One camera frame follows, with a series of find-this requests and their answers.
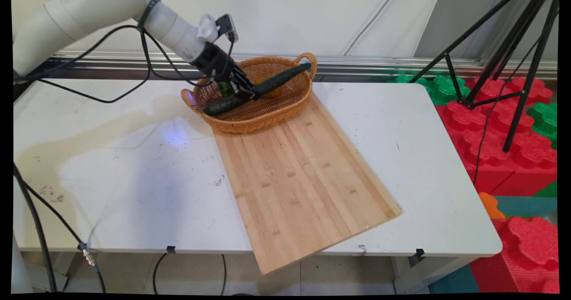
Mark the black camera tripod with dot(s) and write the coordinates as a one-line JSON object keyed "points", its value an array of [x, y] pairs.
{"points": [[522, 46]]}

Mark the dark green cucumber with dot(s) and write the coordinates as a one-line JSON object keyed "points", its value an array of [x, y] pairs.
{"points": [[276, 80]]}

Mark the black table clip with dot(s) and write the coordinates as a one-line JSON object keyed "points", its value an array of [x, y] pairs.
{"points": [[419, 253], [81, 247], [171, 249]]}

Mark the teal foam mat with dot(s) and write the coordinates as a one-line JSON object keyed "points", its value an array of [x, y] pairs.
{"points": [[526, 205]]}

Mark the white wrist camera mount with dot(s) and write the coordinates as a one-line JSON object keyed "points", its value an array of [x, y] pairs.
{"points": [[207, 28]]}

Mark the aluminium rail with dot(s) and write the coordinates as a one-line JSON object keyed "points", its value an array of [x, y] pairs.
{"points": [[366, 63]]}

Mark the bamboo cutting board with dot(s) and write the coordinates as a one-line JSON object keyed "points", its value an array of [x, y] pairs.
{"points": [[303, 179]]}

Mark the green foam block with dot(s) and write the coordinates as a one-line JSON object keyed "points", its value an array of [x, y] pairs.
{"points": [[544, 119], [441, 88]]}

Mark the orange foam piece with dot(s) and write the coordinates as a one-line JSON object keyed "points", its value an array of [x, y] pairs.
{"points": [[490, 205]]}

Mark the large red foam block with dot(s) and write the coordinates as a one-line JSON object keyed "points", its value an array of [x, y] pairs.
{"points": [[499, 148]]}

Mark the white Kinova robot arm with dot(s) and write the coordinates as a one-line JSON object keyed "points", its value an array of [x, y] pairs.
{"points": [[102, 10]]}

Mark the green bell pepper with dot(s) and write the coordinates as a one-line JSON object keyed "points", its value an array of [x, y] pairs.
{"points": [[225, 90]]}

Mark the woven wicker basket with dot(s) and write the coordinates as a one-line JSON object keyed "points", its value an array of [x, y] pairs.
{"points": [[267, 113]]}

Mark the black tray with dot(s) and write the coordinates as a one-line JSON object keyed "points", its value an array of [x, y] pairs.
{"points": [[24, 88]]}

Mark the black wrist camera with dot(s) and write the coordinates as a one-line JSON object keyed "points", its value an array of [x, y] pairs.
{"points": [[226, 26]]}

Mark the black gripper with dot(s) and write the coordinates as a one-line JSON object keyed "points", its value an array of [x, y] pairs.
{"points": [[215, 61]]}

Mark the yellow bell pepper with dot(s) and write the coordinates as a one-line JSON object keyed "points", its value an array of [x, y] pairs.
{"points": [[271, 90]]}

